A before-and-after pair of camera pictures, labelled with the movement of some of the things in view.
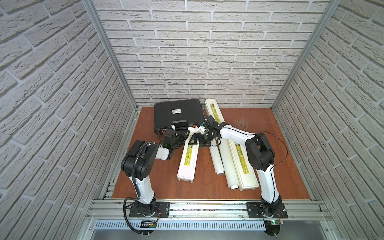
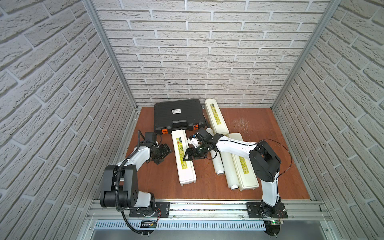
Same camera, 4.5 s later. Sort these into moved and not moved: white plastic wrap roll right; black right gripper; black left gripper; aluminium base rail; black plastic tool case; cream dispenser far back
Moved: black left gripper; black right gripper
Not moved: white plastic wrap roll right; cream dispenser far back; black plastic tool case; aluminium base rail
